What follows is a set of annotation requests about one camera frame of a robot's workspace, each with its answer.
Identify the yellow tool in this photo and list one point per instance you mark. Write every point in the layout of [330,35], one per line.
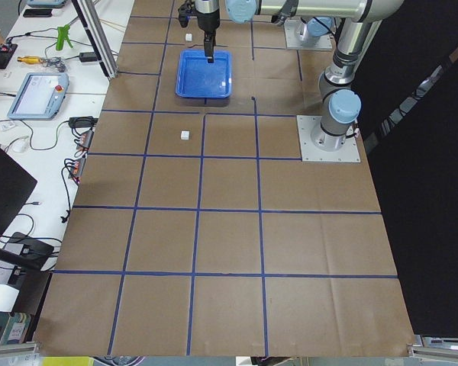
[30,60]

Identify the green clamp tool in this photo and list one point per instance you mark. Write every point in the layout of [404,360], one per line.
[63,37]

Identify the black monitor base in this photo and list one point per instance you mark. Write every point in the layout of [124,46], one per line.
[26,252]

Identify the teach pendant tablet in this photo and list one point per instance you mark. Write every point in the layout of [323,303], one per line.
[40,96]

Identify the black adapter with cable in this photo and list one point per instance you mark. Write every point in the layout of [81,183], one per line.
[82,122]

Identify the black power adapter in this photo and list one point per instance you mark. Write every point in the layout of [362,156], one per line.
[88,57]

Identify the black phone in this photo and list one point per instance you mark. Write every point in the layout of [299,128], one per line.
[37,13]

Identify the blue plastic tray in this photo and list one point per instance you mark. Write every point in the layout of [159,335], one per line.
[197,78]

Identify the aluminium frame post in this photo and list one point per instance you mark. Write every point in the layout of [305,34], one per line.
[90,20]

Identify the black monitor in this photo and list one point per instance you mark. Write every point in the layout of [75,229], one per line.
[16,186]

